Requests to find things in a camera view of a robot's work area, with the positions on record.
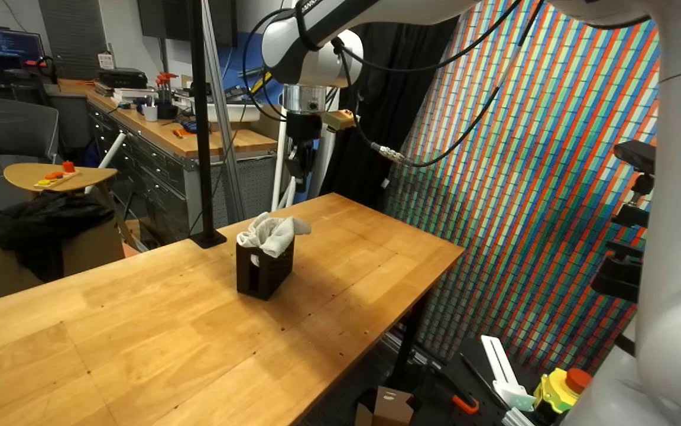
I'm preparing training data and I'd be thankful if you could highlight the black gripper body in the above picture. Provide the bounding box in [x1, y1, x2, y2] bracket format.
[285, 114, 322, 177]

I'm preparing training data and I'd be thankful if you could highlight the white towel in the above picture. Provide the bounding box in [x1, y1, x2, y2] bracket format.
[237, 214, 311, 259]

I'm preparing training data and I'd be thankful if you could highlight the black perforated box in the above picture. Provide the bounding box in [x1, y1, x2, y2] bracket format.
[237, 236, 293, 300]

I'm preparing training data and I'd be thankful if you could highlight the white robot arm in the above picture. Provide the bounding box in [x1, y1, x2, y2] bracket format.
[260, 0, 681, 426]

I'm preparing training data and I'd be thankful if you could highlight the white angled pole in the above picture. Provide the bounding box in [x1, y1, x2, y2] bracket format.
[268, 0, 299, 214]

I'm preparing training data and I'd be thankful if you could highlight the wooden workbench with drawers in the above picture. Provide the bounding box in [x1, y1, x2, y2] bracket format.
[57, 81, 276, 243]

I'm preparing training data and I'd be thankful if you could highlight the black vertical pole stand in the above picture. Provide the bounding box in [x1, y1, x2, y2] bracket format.
[188, 0, 225, 249]

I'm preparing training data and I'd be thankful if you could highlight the grey office chair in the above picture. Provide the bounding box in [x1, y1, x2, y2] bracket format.
[0, 98, 58, 163]

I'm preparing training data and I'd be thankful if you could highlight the round wooden stool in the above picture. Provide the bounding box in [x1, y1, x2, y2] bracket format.
[2, 163, 116, 195]

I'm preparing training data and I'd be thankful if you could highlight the black bag on box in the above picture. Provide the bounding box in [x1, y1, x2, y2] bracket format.
[0, 192, 110, 281]

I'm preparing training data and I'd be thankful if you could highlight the small cardboard box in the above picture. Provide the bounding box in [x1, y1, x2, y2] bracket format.
[355, 385, 413, 426]

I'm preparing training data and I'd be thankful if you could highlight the yellow red emergency stop button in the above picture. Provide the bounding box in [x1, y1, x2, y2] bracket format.
[534, 368, 591, 415]

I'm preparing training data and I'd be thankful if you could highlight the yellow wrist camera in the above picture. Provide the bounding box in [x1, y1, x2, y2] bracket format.
[322, 108, 356, 132]

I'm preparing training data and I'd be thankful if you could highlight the black hanging cable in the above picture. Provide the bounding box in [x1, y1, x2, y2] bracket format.
[328, 0, 549, 171]

